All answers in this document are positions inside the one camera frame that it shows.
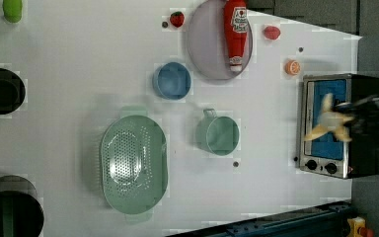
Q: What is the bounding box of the black round container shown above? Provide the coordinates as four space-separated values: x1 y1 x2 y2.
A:
0 68 26 115

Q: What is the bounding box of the blue metal frame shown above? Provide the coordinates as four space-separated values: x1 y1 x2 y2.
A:
168 201 357 237

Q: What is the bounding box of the peeled toy banana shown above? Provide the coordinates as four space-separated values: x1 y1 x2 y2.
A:
304 93 354 142

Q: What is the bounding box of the pink red toy fruit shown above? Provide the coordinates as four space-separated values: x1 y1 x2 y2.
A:
264 26 281 40

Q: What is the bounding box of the yellow red emergency button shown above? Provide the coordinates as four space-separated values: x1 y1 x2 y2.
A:
347 217 374 237

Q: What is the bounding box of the silver black toaster oven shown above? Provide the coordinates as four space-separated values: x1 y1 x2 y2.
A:
299 74 379 179

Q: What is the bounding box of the black bin with green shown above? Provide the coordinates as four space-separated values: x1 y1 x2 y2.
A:
0 175 44 237

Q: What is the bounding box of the green toy vegetable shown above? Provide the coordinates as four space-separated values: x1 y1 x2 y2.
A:
2 0 23 24

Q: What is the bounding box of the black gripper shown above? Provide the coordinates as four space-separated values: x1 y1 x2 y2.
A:
344 98 379 144

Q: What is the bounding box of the blue bowl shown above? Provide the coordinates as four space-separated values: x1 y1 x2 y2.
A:
152 62 191 100

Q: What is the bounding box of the red ketchup bottle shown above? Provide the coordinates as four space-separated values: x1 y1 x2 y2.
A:
223 0 248 72

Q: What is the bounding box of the red toy strawberry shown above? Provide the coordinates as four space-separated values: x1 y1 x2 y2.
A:
170 11 185 28

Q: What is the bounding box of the green oval colander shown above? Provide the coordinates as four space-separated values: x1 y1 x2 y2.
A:
100 106 168 221

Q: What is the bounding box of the grey round plate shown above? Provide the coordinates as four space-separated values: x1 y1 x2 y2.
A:
187 0 253 80

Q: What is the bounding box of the green mug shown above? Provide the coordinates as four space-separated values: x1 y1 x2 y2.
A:
195 109 240 156

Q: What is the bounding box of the orange slice toy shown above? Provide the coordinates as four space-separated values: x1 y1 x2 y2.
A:
284 59 301 76

